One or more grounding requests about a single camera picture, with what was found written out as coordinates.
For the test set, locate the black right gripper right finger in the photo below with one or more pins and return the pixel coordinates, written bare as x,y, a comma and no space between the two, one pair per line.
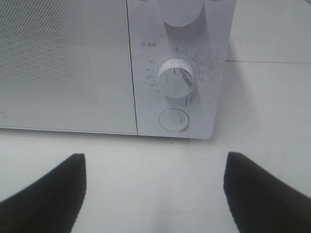
260,202

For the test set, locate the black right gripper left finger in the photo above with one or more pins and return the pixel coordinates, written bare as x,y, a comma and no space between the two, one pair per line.
49,205

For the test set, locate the round white door button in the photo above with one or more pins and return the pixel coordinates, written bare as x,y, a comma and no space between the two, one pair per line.
174,120

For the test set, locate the lower white timer knob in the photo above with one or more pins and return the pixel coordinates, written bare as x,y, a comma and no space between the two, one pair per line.
176,78

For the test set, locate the white microwave oven body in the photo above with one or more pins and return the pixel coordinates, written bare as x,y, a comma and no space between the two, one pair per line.
150,47

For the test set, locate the upper white power knob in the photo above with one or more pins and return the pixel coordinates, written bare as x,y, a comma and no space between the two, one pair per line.
182,19

